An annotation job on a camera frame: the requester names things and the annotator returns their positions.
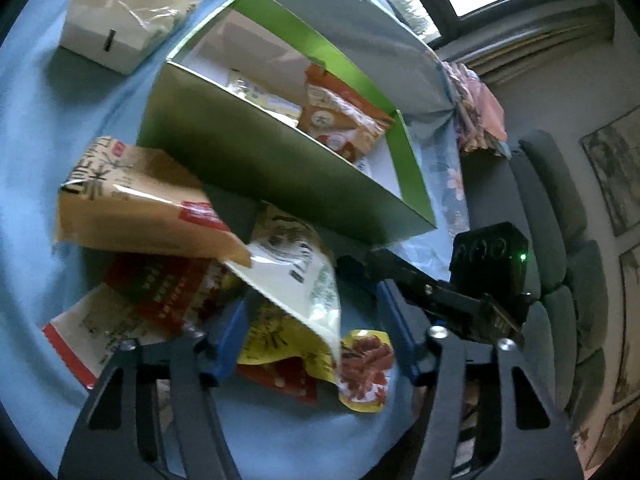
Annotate white packet with red edges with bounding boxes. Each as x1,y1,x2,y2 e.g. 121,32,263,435
41,282,166,391

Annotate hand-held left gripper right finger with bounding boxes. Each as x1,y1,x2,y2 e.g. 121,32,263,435
370,280,586,480

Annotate pink floral folded cloth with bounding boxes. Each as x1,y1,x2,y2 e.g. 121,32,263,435
440,60,508,156

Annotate yellow dried meat packet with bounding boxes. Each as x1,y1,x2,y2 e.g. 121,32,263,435
236,305,396,413

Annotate white tissue pack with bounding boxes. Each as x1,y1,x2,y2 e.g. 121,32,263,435
59,0,223,76

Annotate grey-green sofa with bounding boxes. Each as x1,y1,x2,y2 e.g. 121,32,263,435
460,130,608,431

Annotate orange snack packet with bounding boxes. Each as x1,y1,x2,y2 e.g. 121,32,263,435
299,63,395,163

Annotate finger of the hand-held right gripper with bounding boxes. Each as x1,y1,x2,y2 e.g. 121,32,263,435
336,256,386,301
365,249,488,331

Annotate dark window frame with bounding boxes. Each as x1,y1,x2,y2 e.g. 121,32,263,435
350,0,616,51

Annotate framed wall picture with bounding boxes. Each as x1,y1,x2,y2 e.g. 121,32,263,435
582,400,640,471
580,105,640,238
612,242,640,406

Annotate white nut packet blue stripes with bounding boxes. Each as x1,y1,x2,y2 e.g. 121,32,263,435
225,71,303,128

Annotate tan snack packet red label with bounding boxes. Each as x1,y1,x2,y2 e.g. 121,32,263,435
52,136,252,268

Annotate green cardboard box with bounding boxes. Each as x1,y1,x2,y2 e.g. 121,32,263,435
136,0,437,250

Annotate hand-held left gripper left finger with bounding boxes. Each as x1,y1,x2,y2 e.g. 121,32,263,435
57,299,251,480

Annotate white and green snack packet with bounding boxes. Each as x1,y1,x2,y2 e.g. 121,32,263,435
222,205,343,396

